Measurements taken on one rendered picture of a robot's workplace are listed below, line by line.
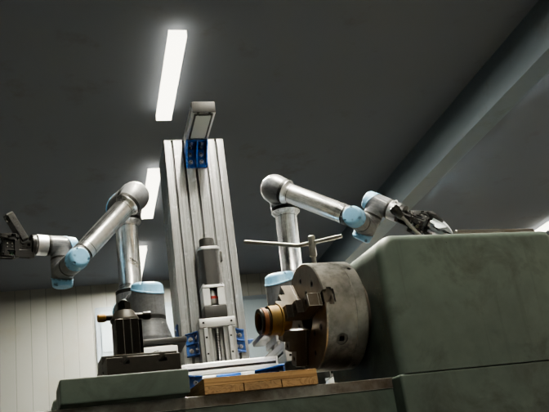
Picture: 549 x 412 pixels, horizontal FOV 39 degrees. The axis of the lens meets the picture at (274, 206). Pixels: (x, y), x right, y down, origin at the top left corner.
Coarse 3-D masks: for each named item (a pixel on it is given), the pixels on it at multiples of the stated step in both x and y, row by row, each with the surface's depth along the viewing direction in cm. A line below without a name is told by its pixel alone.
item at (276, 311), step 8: (256, 312) 221; (264, 312) 218; (272, 312) 218; (280, 312) 218; (256, 320) 222; (264, 320) 216; (272, 320) 217; (280, 320) 217; (256, 328) 222; (264, 328) 216; (272, 328) 217; (280, 328) 218; (288, 328) 221
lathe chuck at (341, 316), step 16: (304, 272) 226; (320, 272) 218; (336, 272) 219; (304, 288) 226; (320, 288) 214; (336, 288) 214; (336, 304) 212; (352, 304) 213; (304, 320) 229; (320, 320) 214; (336, 320) 210; (352, 320) 212; (320, 336) 214; (336, 336) 211; (352, 336) 212; (320, 352) 215; (336, 352) 213; (352, 352) 215; (304, 368) 227; (320, 368) 216; (336, 368) 219
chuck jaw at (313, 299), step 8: (328, 288) 214; (304, 296) 215; (312, 296) 213; (320, 296) 214; (328, 296) 213; (296, 304) 215; (304, 304) 215; (312, 304) 212; (320, 304) 212; (288, 312) 217; (296, 312) 215; (304, 312) 215; (312, 312) 216; (288, 320) 219
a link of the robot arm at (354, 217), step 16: (272, 176) 304; (272, 192) 299; (288, 192) 296; (304, 192) 294; (304, 208) 295; (320, 208) 289; (336, 208) 286; (352, 208) 282; (352, 224) 281; (368, 224) 288
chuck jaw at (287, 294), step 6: (282, 288) 233; (288, 288) 233; (294, 288) 234; (282, 294) 230; (288, 294) 230; (294, 294) 231; (282, 300) 227; (288, 300) 227; (294, 300) 228; (282, 306) 224
